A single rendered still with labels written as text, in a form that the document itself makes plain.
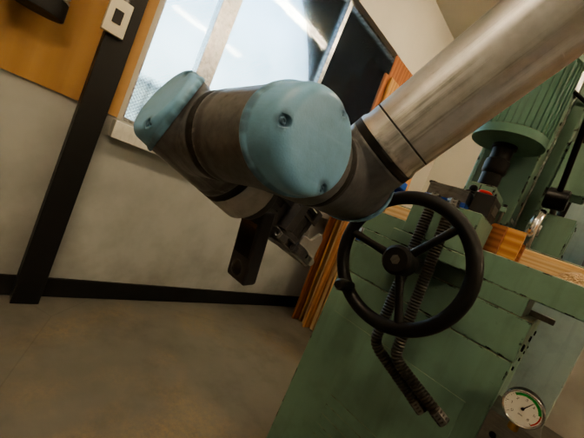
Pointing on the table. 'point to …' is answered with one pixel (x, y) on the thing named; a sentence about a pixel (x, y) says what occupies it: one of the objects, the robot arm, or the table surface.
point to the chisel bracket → (486, 189)
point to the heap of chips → (573, 277)
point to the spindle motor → (533, 115)
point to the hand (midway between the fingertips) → (305, 263)
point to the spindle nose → (497, 163)
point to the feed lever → (555, 196)
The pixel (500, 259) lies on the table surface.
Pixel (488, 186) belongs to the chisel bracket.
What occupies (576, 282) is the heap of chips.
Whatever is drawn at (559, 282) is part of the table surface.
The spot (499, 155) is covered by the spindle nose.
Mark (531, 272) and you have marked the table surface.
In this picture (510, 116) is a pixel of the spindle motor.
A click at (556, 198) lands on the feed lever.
